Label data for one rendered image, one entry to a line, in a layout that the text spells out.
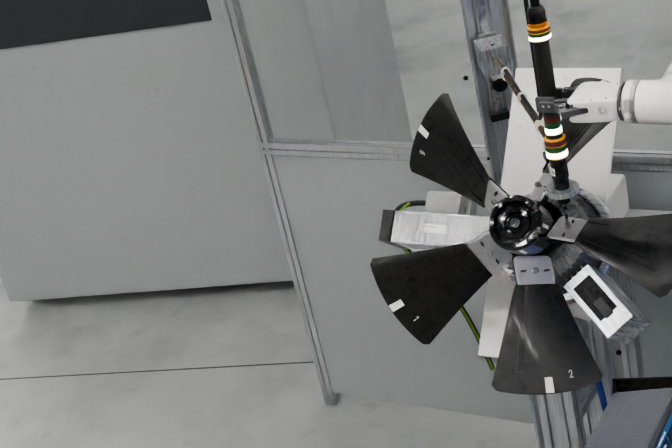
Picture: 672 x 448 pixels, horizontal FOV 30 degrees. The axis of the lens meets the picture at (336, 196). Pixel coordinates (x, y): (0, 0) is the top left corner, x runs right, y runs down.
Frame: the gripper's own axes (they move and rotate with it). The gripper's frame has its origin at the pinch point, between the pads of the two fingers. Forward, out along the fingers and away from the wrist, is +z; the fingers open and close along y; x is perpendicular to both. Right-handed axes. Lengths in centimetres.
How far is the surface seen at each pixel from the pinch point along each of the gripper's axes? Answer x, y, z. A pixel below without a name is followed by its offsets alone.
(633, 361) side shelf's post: -101, 53, 9
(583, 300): -45.6, -2.2, -2.4
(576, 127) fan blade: -12.1, 12.6, 0.4
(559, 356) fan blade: -50, -17, -2
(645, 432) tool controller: -22, -69, -38
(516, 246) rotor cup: -29.5, -8.7, 8.0
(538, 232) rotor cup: -27.1, -6.4, 3.7
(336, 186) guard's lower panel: -63, 71, 104
